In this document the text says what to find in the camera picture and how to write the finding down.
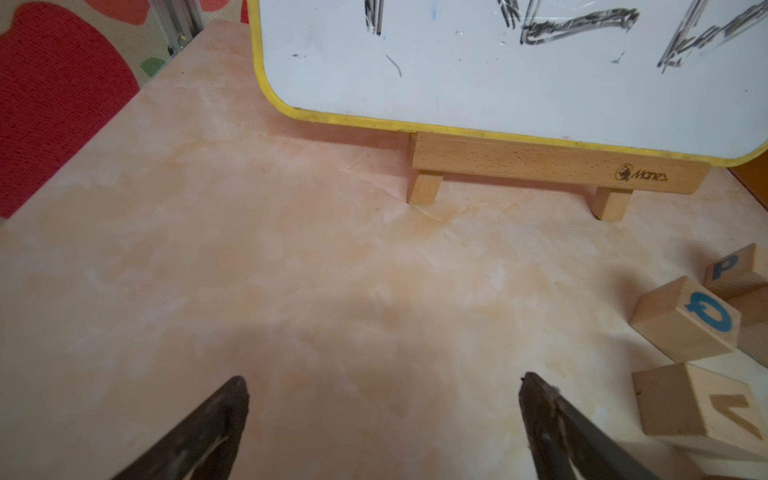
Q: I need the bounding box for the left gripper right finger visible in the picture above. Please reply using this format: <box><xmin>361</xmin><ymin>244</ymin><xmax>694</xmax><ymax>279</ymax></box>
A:
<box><xmin>519</xmin><ymin>372</ymin><xmax>656</xmax><ymax>480</ymax></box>

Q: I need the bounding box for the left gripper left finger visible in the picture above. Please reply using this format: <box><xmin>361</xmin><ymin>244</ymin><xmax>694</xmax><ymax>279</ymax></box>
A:
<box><xmin>115</xmin><ymin>376</ymin><xmax>249</xmax><ymax>479</ymax></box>

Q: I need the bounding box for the wooden block brown letter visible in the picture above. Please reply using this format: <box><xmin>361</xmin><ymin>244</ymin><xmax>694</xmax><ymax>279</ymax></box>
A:
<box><xmin>632</xmin><ymin>363</ymin><xmax>767</xmax><ymax>461</ymax></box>

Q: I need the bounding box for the wooden block letter Q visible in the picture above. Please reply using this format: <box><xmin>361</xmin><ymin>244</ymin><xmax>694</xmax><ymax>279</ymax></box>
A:
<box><xmin>629</xmin><ymin>276</ymin><xmax>742</xmax><ymax>363</ymax></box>

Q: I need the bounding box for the wooden block blue P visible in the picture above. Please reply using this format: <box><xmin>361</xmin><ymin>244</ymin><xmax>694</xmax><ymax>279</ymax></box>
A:
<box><xmin>704</xmin><ymin>243</ymin><xmax>767</xmax><ymax>325</ymax></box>

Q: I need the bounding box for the whiteboard with RED writing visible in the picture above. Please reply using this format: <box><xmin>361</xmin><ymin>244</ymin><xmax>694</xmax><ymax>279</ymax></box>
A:
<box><xmin>248</xmin><ymin>1</ymin><xmax>767</xmax><ymax>166</ymax></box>

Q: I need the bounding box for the wooden easel stand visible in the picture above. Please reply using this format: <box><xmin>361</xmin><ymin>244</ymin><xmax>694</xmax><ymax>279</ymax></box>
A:
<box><xmin>407</xmin><ymin>132</ymin><xmax>711</xmax><ymax>222</ymax></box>

